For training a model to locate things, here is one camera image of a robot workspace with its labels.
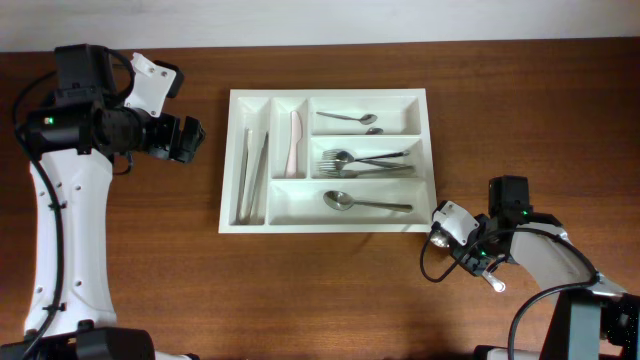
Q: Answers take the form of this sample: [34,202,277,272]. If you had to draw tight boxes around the large steel spoon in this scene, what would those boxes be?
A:
[323,191,413,213]
[419,229,507,293]

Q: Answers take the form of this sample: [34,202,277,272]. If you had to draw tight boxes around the long steel tongs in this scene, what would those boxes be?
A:
[238,128,268,225]

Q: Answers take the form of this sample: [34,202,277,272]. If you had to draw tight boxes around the pink plastic knife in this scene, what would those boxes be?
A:
[285,111,303,178]

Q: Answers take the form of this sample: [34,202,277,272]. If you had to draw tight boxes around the small steel teaspoon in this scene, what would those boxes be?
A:
[365,127,384,135]
[317,111,378,125]

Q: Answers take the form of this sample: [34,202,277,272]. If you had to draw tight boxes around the thin small steel fork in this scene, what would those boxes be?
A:
[321,149,410,163]

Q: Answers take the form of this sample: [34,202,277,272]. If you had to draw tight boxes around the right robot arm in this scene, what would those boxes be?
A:
[433,175,639,359]

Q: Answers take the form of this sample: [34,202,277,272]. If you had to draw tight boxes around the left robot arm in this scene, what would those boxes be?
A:
[1,44,206,360]

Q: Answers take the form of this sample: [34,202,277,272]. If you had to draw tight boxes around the white plastic cutlery tray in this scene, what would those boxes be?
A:
[219,89,437,233]

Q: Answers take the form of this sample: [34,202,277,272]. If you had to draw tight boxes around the right black cable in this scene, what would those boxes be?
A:
[419,227,601,360]

